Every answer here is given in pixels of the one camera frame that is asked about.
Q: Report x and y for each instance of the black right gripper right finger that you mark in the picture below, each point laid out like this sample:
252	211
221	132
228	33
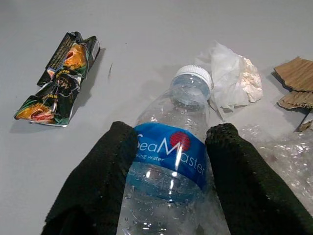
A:
244	191

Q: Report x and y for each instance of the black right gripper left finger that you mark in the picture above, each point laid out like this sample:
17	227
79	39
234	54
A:
93	186

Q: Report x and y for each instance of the clear blue-label water bottle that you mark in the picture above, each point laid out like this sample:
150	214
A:
168	151

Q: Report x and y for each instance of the clear bubble wrap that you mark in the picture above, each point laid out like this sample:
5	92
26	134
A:
288	156

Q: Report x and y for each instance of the small torn cardboard piece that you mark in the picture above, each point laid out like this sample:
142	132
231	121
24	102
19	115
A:
298	100

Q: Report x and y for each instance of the black green snack wrapper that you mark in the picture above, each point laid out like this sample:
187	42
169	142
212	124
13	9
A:
61	80

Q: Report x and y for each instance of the white crumpled tissue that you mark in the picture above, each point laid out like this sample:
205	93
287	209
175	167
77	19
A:
232	73

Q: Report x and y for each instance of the large torn cardboard piece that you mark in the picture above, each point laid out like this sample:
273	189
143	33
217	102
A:
296	73

